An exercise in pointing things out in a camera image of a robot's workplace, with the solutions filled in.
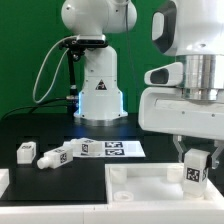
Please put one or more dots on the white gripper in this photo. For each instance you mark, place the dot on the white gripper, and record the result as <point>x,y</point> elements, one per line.
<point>163,110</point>

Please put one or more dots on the white square tabletop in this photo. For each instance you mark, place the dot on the white square tabletop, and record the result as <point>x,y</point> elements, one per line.
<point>146,186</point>

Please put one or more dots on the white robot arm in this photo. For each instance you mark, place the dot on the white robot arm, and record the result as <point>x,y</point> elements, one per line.
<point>185,98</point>

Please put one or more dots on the white paper with tags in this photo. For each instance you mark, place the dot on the white paper with tags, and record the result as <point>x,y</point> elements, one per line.
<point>115,149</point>

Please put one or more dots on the white U-shaped obstacle fence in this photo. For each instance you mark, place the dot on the white U-shaped obstacle fence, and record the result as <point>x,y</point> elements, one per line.
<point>106,214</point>

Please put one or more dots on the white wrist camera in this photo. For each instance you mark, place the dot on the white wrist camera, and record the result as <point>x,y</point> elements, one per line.
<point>170,75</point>

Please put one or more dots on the black camera on stand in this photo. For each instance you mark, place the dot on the black camera on stand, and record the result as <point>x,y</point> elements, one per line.
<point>76,47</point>

